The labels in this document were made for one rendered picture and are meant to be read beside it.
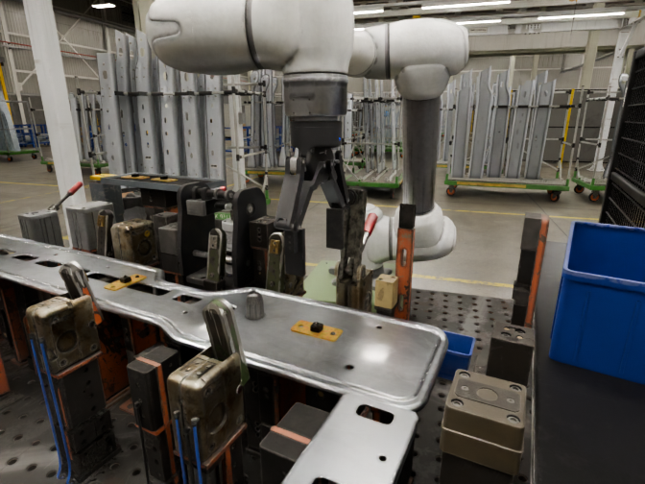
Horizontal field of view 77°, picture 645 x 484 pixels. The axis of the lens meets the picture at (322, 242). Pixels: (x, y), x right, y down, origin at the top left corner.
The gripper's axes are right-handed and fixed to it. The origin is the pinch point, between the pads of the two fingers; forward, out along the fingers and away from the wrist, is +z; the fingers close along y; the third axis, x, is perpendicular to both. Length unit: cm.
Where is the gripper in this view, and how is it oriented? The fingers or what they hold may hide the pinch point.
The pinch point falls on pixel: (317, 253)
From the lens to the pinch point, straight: 64.5
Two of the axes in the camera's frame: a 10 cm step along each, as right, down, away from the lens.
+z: 0.0, 9.6, 2.9
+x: 9.0, 1.3, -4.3
